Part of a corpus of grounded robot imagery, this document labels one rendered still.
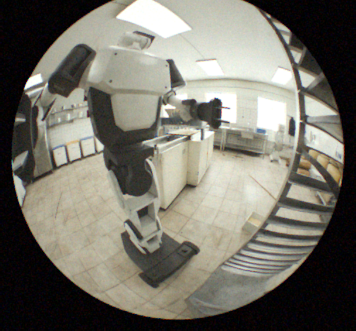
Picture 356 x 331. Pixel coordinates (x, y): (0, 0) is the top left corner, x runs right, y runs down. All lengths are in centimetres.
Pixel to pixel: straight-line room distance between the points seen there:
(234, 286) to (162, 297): 58
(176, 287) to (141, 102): 126
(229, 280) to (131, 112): 120
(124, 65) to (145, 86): 8
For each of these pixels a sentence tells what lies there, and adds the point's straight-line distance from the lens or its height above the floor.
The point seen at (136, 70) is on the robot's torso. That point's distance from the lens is 30.
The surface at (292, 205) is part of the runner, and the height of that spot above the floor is 95.
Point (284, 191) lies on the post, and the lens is 43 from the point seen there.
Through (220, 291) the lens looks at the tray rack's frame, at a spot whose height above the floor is 15.
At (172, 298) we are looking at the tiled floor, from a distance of 119.
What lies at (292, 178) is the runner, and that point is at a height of 104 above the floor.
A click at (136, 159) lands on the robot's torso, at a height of 106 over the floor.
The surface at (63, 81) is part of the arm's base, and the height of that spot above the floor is 131.
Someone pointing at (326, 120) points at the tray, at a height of 122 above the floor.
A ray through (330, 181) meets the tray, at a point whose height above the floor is 114.
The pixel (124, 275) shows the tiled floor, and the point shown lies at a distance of 127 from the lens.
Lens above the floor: 118
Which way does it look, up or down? 18 degrees down
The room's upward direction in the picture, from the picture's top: straight up
